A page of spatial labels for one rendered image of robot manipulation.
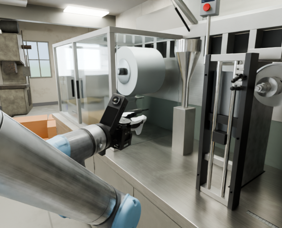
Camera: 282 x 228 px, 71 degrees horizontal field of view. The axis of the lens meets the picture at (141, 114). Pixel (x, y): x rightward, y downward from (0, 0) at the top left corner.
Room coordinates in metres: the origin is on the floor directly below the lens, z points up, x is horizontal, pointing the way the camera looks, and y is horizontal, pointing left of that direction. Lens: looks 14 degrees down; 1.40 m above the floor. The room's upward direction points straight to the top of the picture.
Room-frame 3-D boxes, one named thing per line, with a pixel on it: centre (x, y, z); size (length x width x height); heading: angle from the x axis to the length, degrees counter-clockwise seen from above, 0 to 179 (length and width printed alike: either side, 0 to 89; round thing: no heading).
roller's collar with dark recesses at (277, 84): (0.66, -0.42, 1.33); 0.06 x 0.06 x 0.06; 37
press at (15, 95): (5.87, 3.75, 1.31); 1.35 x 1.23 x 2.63; 32
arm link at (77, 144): (0.42, 0.17, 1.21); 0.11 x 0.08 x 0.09; 148
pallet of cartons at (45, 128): (3.29, 1.60, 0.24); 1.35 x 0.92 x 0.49; 115
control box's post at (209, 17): (0.93, -0.29, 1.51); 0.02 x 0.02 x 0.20
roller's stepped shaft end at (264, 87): (0.62, -0.38, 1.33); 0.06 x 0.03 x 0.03; 127
